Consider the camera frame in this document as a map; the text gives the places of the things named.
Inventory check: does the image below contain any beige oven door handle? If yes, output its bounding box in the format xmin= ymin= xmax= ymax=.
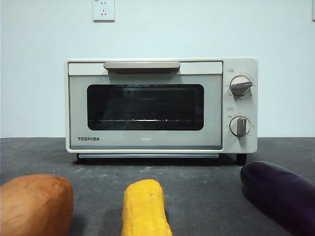
xmin=103 ymin=62 xmax=181 ymax=75

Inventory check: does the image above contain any glass oven door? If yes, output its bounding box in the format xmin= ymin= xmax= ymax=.
xmin=68 ymin=61 xmax=223 ymax=150

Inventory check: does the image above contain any purple eggplant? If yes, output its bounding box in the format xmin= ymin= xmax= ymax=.
xmin=240 ymin=161 xmax=315 ymax=236

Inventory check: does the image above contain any white Toshiba toaster oven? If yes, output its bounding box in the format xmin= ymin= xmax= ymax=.
xmin=65 ymin=58 xmax=258 ymax=165

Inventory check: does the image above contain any silver crumb tray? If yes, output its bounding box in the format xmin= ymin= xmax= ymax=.
xmin=76 ymin=153 xmax=220 ymax=159

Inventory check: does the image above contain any beige timer knob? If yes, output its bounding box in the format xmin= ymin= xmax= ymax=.
xmin=229 ymin=117 xmax=251 ymax=137

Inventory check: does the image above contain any beige temperature knob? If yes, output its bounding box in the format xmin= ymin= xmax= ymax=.
xmin=230 ymin=75 xmax=253 ymax=96

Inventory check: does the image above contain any yellow corn cob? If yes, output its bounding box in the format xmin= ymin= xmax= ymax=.
xmin=122 ymin=179 xmax=173 ymax=236

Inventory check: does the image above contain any brown sweet potato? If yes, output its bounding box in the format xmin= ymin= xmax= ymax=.
xmin=0 ymin=174 xmax=74 ymax=236

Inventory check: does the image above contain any metal wire oven rack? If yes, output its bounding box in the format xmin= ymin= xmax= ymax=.
xmin=88 ymin=118 xmax=204 ymax=123

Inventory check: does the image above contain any white wall socket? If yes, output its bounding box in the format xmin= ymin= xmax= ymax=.
xmin=93 ymin=0 xmax=116 ymax=23

